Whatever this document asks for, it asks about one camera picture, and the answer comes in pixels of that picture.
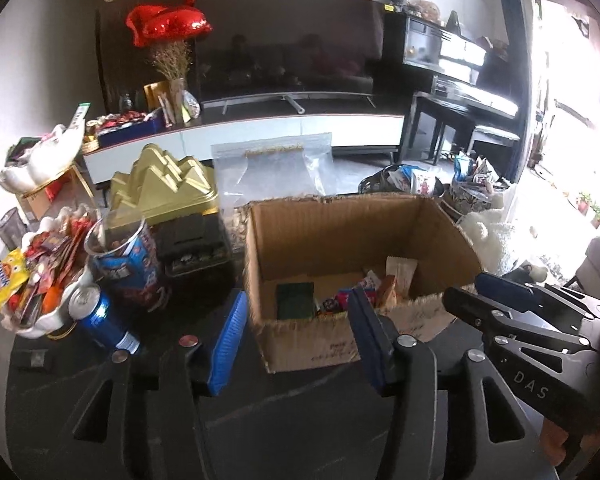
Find white seat stool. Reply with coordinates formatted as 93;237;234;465
467;125;521;158

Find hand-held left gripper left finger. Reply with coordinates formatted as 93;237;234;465
55;289;248;480

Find vase of dried flowers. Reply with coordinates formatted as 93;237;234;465
150;42;193;126

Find black box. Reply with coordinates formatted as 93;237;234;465
156;208;232;277

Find potted plants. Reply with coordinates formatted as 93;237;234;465
575;191;600;228

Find blue soda can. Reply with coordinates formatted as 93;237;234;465
69;282;142;356

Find blue snack cup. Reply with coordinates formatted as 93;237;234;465
85;217;163;311

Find white plush toy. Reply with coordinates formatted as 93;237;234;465
457;207;518;273

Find gold wire stand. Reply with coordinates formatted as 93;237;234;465
17;162;101;226

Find clear plastic zip bag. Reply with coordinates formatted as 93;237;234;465
211;132;333;211

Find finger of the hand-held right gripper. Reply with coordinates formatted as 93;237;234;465
475;272;598;321
442;287;593;348

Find dark basket of snacks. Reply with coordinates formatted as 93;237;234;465
359;164;448;196

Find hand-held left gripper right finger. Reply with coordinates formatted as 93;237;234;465
347;287;548;480

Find blue tray of snacks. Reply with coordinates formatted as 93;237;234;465
96;110;163;147

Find orange snack packet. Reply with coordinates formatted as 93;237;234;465
377;275;398;308

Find black television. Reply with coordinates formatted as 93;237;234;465
192;0;386;108

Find yellow snack packet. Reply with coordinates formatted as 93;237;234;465
0;249;31;313

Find dark green snack packet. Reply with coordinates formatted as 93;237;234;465
275;282;315;321

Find tan snack packet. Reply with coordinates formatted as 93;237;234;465
385;256;419;303

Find brown cardboard box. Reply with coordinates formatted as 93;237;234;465
242;192;486;373

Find round tin of snack packets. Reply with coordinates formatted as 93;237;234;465
447;152;506;216

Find person's right hand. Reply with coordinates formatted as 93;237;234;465
539;402;600;468

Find black mesh bin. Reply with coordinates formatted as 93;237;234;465
0;207;23;251

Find gold plastic tray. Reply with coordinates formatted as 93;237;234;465
109;143;220;226

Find white television stand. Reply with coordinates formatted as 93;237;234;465
82;112;406;186

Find white shell dish of snacks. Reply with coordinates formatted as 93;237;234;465
2;205;98;338

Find black cabinet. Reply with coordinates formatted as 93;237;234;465
384;10;441;96

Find red candy packet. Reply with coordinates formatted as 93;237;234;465
315;295;351;316

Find black upright piano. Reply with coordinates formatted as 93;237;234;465
432;27;523;121

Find black piano bench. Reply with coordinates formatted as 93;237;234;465
399;91;473;165

